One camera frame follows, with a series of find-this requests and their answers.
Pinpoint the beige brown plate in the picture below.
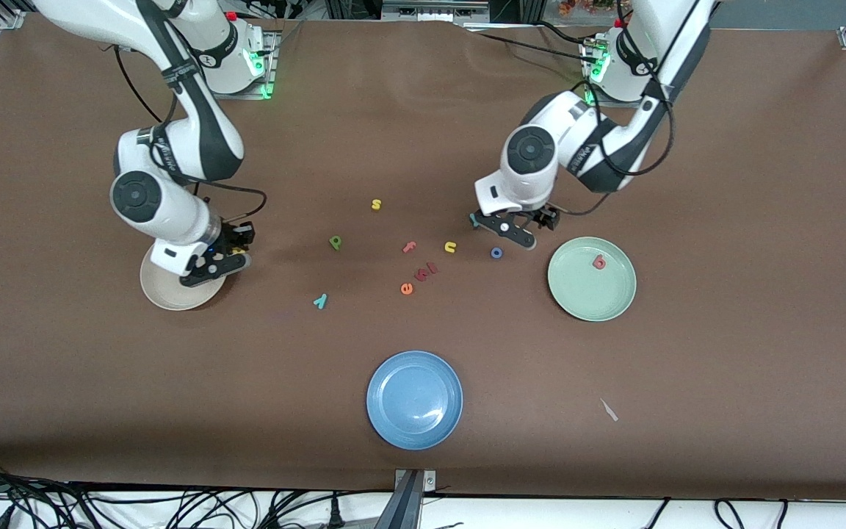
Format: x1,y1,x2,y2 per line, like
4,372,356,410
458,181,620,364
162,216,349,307
140,246,227,312

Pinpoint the light green plate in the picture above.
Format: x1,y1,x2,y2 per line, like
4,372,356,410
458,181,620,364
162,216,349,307
547,237,637,323

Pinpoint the brown table cover sheet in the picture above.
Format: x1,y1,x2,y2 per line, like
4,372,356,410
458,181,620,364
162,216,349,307
0,13,846,502

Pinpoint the orange flower decoration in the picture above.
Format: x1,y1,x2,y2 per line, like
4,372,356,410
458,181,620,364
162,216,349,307
557,0,615,17

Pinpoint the blue plate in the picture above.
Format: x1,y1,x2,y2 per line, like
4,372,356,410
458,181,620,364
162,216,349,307
366,350,463,450

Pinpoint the grey equipment box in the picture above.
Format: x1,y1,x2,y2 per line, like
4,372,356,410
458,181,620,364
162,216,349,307
381,0,491,24

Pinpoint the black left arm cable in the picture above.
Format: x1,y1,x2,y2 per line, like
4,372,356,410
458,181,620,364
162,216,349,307
559,0,688,217

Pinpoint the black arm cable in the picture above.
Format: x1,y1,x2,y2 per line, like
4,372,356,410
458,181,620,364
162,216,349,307
559,0,688,217
111,44,268,228

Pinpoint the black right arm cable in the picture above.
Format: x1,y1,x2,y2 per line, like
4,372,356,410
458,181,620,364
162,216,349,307
111,44,268,228

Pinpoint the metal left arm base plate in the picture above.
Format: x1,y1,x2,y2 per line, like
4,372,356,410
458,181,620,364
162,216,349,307
579,37,662,109

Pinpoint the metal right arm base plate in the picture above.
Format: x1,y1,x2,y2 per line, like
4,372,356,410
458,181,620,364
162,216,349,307
198,29,278,100

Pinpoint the black cable on table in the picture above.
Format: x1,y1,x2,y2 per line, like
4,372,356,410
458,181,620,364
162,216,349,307
467,21,604,67

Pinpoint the metal camera pole bracket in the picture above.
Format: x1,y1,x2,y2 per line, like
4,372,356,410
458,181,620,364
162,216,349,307
394,469,437,529

